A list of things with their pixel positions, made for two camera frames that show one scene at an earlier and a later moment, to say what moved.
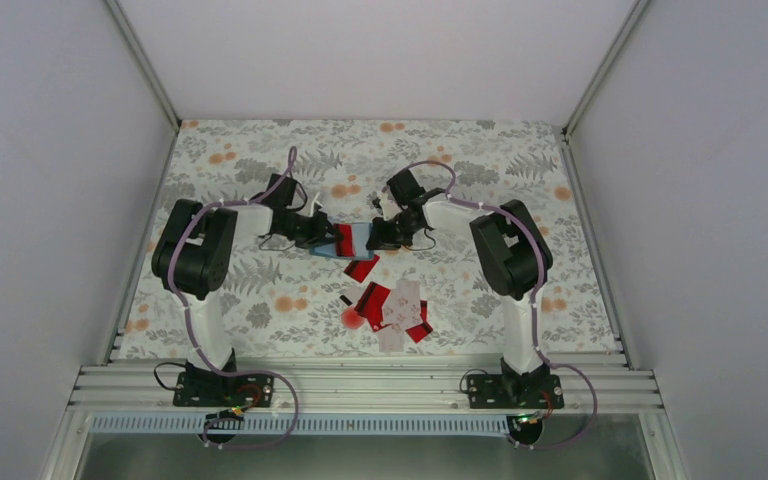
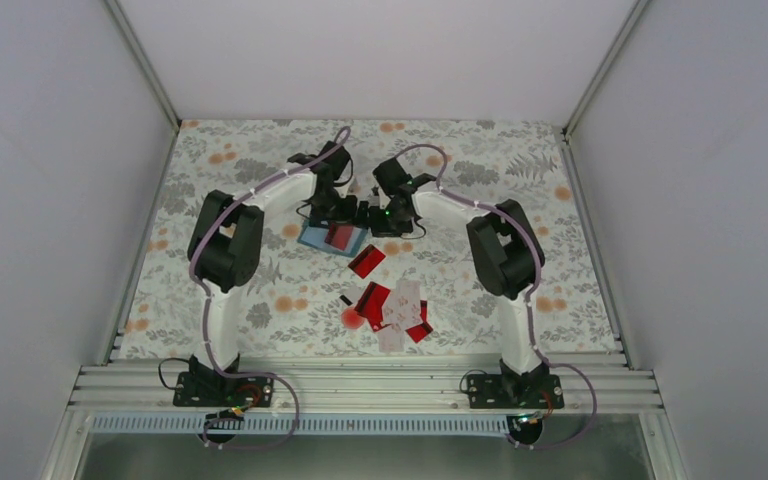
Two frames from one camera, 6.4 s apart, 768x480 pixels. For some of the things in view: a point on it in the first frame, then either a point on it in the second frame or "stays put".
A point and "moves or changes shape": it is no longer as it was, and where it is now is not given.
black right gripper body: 398,235 -> 390,224
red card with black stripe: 370,305 stays put
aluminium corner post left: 143,59 stays put
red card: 360,269 moves or changes shape
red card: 346,246 moves or changes shape
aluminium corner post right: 630,25 stays put
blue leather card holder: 362,251 moves or changes shape
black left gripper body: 305,235 -> 329,208
